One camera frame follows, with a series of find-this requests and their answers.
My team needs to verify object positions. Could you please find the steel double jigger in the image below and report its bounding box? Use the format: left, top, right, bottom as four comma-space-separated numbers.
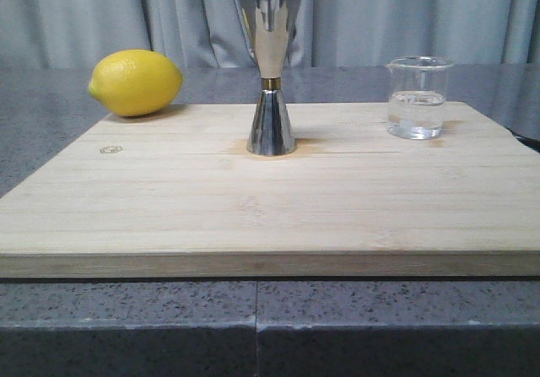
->
239, 0, 301, 156

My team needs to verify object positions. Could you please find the clear glass beaker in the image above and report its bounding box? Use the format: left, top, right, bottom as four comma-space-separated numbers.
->
386, 56, 453, 140

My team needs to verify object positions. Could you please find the wooden cutting board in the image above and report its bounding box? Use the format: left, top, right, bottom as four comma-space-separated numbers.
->
1, 102, 539, 278

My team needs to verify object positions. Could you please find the yellow lemon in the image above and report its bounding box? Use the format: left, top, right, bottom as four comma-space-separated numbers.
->
88, 49, 183, 117

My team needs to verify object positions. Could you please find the grey curtain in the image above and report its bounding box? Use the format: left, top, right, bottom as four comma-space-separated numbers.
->
1, 0, 539, 69

